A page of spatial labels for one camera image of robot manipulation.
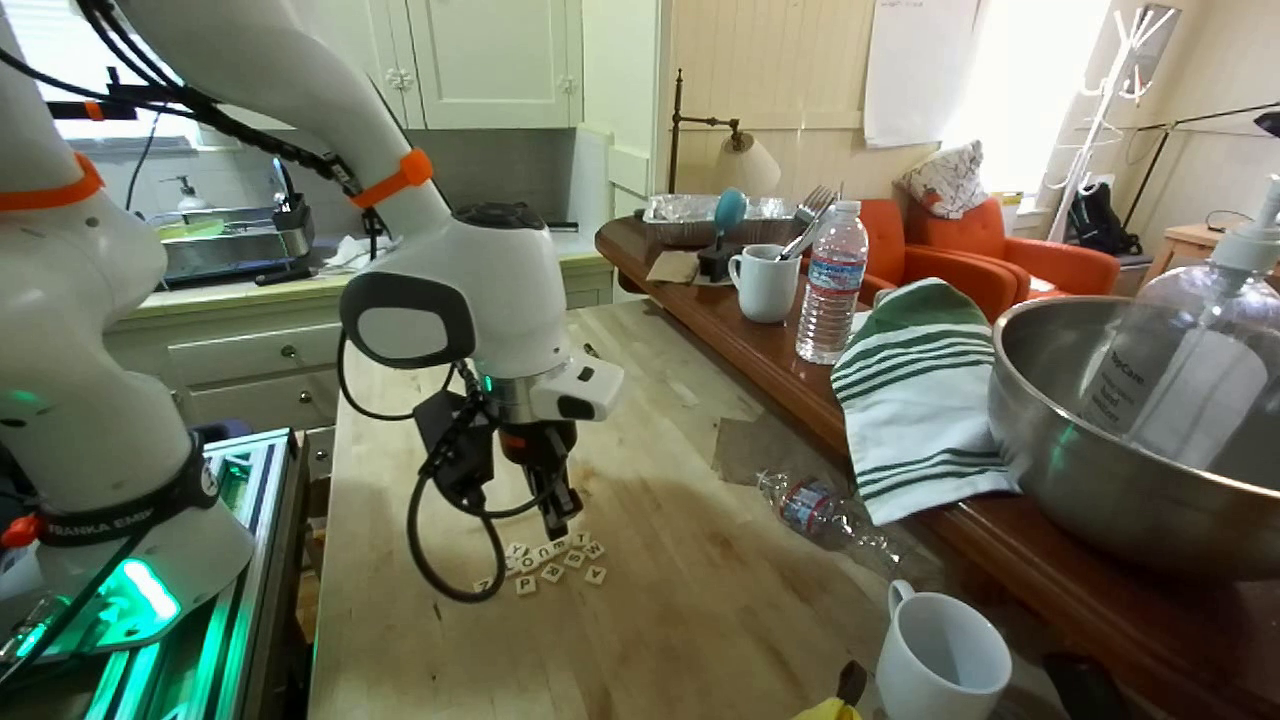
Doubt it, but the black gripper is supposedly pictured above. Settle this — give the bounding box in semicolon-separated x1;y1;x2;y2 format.
500;420;582;539

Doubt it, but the letter tile E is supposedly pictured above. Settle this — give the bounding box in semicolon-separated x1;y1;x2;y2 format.
582;565;607;587

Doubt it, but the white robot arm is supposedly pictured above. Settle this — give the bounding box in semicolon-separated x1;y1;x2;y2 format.
0;0;616;631

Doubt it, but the crumpled plastic wrapper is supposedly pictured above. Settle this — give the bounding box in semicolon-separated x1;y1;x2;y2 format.
755;473;900;565

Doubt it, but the white mug on counter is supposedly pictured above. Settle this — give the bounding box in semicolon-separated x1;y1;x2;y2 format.
727;244;801;324

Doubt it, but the foil baking tray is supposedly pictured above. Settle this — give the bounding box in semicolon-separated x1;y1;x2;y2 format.
641;191;795;224

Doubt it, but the yellow banana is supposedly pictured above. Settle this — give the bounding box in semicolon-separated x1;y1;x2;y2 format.
790;660;866;720

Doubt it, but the clear plastic water bottle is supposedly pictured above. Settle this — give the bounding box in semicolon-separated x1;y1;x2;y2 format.
795;200;866;364

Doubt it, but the brown wooden counter shelf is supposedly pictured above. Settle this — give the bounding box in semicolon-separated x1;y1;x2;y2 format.
597;218;1280;720

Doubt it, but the green striped dish towel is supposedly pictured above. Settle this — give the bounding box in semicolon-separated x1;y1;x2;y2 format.
833;276;1012;530

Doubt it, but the brass desk lamp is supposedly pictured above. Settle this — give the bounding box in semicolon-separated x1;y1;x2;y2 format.
665;78;779;198

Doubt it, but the white mug in foreground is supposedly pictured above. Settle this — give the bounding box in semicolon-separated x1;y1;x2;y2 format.
877;581;1012;720

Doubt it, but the orange armchair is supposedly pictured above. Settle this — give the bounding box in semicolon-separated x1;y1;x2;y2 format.
858;200;1119;322

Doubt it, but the white kitchen cabinet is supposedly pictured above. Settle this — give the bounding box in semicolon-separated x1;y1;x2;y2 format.
300;0;578;131

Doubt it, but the patterned cushion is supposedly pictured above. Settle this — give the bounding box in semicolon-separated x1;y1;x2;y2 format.
902;141;988;220

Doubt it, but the large steel mixing bowl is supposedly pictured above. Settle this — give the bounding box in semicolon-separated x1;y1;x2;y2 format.
988;296;1280;581

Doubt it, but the clear soap pump bottle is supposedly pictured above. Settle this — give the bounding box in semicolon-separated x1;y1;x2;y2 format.
1079;181;1280;463

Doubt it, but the white coat rack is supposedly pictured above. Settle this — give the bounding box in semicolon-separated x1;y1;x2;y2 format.
1046;0;1183;213

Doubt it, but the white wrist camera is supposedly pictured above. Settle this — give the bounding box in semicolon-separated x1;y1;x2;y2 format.
533;352;624;420

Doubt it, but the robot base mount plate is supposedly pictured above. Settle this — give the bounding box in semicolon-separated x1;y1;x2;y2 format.
0;429;300;720

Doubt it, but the white wall paper sheet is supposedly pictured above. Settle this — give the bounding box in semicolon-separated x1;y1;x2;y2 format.
863;0;978;148

